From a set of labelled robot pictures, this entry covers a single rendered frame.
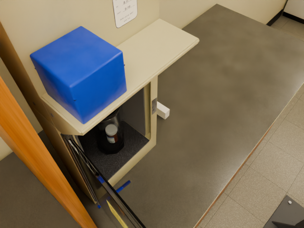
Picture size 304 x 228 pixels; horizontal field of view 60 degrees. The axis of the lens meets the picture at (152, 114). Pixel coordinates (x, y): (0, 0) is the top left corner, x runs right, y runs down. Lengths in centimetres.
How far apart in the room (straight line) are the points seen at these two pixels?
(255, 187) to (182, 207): 123
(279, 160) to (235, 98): 113
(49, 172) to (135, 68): 24
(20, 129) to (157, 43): 32
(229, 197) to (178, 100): 104
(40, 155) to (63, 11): 22
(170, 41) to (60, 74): 27
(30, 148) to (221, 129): 86
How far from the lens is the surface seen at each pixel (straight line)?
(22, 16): 42
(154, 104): 83
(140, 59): 53
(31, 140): 41
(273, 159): 230
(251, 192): 211
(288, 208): 215
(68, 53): 42
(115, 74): 42
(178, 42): 57
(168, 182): 99
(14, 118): 37
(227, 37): 159
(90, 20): 49
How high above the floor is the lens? 186
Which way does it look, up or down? 53 degrees down
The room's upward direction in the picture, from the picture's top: straight up
